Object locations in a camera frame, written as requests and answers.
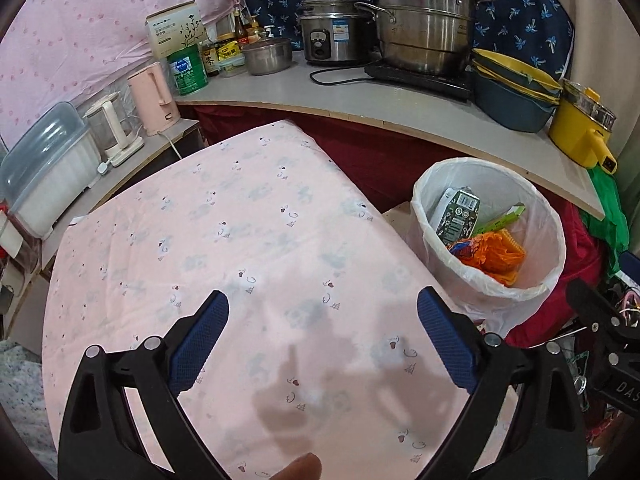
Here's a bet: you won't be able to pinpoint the brown sauce bottle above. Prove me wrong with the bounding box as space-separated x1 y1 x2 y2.
233 7 250 44

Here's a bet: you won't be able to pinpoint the green tin can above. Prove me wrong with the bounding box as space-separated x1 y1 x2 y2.
166 45 210 97

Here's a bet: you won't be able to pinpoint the person's left hand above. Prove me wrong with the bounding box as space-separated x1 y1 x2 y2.
271 452 322 480

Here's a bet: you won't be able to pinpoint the yellow electric pot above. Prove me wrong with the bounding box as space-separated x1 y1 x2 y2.
548 78 619 174

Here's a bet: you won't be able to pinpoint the steel rice cooker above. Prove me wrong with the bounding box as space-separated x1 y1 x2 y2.
298 0 374 66

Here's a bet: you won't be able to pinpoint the white box with clear lid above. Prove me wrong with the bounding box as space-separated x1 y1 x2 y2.
0 101 102 239

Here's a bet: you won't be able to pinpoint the pink dotted curtain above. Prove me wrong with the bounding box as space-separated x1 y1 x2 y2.
0 0 247 147

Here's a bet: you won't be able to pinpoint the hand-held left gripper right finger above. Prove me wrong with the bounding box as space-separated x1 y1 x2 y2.
416 286 589 480

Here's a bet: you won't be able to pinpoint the green plastic bag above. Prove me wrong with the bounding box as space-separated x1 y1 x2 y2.
586 164 632 277

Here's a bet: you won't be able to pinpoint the green foil snack packet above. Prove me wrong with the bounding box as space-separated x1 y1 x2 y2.
434 187 482 249

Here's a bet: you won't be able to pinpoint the grey wooden counter board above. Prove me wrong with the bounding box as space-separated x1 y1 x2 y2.
174 49 607 222

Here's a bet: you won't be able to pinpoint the black induction cooktop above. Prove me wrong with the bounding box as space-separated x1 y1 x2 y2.
363 62 477 102

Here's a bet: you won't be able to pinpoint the large steel steamer pot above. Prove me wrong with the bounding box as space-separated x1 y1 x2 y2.
354 0 497 75

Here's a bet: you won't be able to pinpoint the beige cardboard box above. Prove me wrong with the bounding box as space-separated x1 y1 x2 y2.
145 1 207 59

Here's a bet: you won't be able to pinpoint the pink printed tablecloth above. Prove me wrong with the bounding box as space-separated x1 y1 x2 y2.
42 120 526 480

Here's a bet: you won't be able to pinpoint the orange waffle cloth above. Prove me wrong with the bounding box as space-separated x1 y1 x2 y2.
479 228 527 289

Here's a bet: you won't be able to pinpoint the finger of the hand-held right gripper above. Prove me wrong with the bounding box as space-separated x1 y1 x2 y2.
566 278 640 357

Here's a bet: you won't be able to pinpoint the wooden side shelf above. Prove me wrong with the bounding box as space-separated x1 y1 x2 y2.
39 118 204 272

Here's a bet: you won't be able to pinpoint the white lined trash bin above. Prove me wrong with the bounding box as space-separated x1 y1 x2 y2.
411 157 567 337

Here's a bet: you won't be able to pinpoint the navy printed cloth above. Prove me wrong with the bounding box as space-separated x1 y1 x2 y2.
238 0 574 82

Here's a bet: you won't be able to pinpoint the stacked blue yellow basins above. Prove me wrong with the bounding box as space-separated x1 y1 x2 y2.
471 48 564 134

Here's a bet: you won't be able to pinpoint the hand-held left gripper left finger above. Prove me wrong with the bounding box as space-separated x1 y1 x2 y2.
57 290 231 480

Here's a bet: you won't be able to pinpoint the yellow label jar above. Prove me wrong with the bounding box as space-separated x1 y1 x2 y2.
217 34 247 69

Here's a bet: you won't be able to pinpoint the small green packet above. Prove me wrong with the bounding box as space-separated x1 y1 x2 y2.
472 203 527 237

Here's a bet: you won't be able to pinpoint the small steel pot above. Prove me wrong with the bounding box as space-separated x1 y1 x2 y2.
242 37 294 76

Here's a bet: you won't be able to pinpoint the grey floral cloth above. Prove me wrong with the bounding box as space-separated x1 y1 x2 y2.
0 339 57 467

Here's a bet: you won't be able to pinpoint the black power cable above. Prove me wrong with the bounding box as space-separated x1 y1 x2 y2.
309 66 372 87

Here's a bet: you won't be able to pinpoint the white plastic holder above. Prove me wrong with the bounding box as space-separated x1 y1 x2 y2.
0 204 27 262

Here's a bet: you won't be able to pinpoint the glass kettle with white base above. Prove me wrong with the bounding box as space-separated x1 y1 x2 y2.
82 91 147 168

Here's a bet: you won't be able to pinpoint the dark red cloth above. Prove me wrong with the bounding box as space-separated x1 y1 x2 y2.
191 104 604 347

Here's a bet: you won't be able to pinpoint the orange snack wrapper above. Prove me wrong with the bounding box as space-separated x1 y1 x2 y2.
446 239 489 267

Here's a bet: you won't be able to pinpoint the pink electric kettle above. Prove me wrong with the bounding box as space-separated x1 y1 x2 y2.
126 62 180 137

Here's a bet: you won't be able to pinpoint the dark glass bottle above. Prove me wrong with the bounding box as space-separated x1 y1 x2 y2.
200 37 222 79

